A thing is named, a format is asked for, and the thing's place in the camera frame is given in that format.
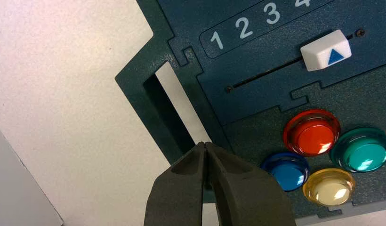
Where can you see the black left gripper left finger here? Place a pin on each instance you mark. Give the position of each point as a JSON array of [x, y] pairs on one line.
[[177, 193]]

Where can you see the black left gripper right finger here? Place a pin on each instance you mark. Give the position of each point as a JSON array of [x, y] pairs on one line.
[[252, 196]]

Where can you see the blue grey task board box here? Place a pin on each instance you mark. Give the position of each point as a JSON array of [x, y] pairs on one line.
[[258, 87]]

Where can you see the blue round push button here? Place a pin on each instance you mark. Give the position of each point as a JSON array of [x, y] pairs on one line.
[[288, 173]]

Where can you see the yellow round push button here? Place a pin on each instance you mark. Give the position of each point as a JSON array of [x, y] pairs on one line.
[[330, 188]]

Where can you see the red round push button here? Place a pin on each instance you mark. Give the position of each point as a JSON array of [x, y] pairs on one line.
[[313, 134]]

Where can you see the green round push button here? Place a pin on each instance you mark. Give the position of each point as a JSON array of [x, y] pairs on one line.
[[363, 151]]

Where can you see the white slider knob blue arrow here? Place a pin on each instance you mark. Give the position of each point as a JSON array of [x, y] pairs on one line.
[[324, 51]]

